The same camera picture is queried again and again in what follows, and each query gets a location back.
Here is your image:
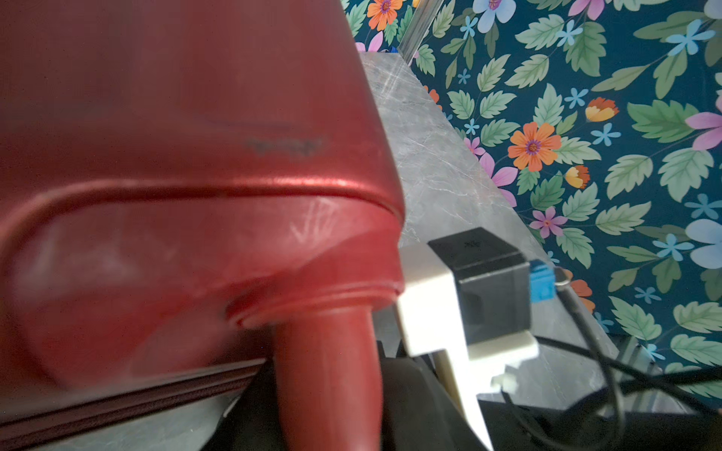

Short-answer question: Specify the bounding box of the red hard-shell suitcase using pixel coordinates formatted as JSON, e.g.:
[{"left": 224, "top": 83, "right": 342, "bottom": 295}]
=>
[{"left": 1, "top": 1, "right": 404, "bottom": 450}]

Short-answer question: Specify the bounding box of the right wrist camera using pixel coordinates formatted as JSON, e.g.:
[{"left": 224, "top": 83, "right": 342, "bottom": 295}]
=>
[{"left": 395, "top": 229, "right": 556, "bottom": 449}]

